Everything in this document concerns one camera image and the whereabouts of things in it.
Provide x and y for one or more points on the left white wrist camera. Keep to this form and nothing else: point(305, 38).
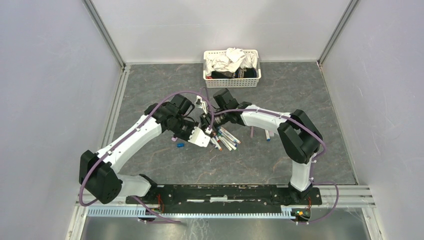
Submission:
point(199, 138)

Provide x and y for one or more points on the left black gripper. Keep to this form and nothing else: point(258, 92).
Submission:
point(192, 125)

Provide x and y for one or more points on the brown tip white marker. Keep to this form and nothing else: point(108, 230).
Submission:
point(229, 135)

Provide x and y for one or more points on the white plastic basket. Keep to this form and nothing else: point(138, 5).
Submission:
point(234, 82)

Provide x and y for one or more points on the green cap white marker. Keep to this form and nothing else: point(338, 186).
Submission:
point(227, 142)

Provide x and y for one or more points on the white crumpled cloth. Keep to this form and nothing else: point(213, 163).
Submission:
point(230, 60)

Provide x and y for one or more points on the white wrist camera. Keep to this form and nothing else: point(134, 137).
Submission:
point(199, 138)
point(200, 103)

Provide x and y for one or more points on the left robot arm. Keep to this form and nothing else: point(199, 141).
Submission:
point(99, 171)

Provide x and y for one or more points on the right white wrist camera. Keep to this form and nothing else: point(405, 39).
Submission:
point(200, 103)

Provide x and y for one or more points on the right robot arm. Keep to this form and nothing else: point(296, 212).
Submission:
point(300, 138)

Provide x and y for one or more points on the blue cap white marker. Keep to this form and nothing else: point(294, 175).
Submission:
point(267, 136)

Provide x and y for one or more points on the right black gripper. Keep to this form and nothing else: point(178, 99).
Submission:
point(205, 120)

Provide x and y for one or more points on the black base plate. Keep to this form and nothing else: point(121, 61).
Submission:
point(229, 199)

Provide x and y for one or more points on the black printed cloth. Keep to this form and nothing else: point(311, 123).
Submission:
point(240, 73)

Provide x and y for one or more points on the orange tip white marker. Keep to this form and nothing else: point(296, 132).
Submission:
point(217, 145)

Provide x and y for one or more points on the white cable duct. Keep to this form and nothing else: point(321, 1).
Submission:
point(141, 212)

